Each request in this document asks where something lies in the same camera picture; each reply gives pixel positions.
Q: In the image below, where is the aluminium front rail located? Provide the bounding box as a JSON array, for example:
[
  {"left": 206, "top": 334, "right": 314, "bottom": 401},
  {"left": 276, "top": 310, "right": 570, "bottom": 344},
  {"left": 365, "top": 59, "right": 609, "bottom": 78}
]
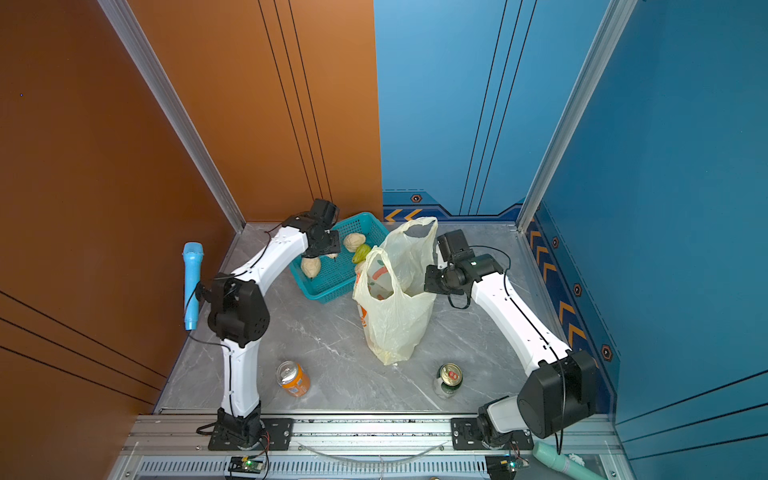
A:
[{"left": 107, "top": 411, "right": 637, "bottom": 480}]

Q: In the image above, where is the right small circuit board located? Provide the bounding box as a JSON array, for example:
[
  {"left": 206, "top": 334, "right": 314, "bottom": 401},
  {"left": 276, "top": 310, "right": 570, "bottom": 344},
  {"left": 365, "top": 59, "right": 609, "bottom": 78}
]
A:
[{"left": 485, "top": 456, "right": 530, "bottom": 480}]

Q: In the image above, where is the green beer can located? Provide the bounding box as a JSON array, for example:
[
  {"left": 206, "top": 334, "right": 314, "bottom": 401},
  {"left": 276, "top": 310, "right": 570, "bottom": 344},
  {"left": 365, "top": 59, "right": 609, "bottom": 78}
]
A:
[{"left": 433, "top": 363, "right": 463, "bottom": 399}]

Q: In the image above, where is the green pear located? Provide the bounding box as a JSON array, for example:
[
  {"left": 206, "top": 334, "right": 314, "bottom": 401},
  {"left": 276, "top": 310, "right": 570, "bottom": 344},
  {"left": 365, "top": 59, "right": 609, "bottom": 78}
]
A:
[{"left": 352, "top": 243, "right": 372, "bottom": 265}]

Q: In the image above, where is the mint green handle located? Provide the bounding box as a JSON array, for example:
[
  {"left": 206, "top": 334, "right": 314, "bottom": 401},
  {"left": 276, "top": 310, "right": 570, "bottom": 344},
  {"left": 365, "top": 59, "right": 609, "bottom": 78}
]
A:
[{"left": 532, "top": 442, "right": 605, "bottom": 480}]

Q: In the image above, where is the light blue microphone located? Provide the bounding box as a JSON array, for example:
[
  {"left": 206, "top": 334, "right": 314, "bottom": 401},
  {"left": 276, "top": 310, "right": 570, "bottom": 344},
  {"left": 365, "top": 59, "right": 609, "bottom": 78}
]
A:
[{"left": 182, "top": 242, "right": 204, "bottom": 332}]

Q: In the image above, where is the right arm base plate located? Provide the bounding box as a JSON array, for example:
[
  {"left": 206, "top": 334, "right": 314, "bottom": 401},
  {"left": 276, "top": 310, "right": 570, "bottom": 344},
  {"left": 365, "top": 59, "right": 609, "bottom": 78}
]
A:
[{"left": 450, "top": 415, "right": 534, "bottom": 451}]

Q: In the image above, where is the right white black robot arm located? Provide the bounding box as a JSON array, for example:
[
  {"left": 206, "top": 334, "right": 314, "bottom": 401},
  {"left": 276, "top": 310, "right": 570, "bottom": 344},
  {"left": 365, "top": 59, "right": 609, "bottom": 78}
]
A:
[{"left": 424, "top": 230, "right": 598, "bottom": 453}]

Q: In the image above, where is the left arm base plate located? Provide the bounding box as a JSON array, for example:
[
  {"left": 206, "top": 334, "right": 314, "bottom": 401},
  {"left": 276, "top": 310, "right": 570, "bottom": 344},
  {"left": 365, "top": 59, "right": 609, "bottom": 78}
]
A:
[{"left": 208, "top": 418, "right": 294, "bottom": 452}]

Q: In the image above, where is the orange soda can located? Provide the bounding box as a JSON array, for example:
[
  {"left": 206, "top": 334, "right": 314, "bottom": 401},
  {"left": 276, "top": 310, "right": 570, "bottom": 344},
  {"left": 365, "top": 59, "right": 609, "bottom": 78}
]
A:
[{"left": 276, "top": 361, "right": 311, "bottom": 397}]

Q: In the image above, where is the small green circuit board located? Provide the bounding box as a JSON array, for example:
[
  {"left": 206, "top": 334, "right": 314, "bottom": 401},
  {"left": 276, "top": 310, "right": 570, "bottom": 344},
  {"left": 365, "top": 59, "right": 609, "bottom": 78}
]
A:
[{"left": 227, "top": 456, "right": 269, "bottom": 479}]

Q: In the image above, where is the teal plastic basket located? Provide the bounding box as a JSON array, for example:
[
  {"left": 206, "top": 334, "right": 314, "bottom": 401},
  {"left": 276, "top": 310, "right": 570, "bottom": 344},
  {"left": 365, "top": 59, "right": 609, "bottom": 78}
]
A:
[{"left": 289, "top": 212, "right": 389, "bottom": 304}]

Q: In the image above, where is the black round microphone stand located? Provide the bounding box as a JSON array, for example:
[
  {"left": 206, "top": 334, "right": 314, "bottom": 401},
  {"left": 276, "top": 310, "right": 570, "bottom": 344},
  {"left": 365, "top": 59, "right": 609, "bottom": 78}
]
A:
[{"left": 194, "top": 282, "right": 212, "bottom": 305}]

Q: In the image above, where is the cream plastic bag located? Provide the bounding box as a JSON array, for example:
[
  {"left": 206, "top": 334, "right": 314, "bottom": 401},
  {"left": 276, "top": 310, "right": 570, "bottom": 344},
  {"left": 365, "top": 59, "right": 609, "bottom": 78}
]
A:
[{"left": 353, "top": 217, "right": 438, "bottom": 365}]

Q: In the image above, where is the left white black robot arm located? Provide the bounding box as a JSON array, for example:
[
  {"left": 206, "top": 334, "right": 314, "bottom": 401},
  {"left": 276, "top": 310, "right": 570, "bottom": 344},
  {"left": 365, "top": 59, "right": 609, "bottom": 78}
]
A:
[{"left": 194, "top": 199, "right": 341, "bottom": 451}]

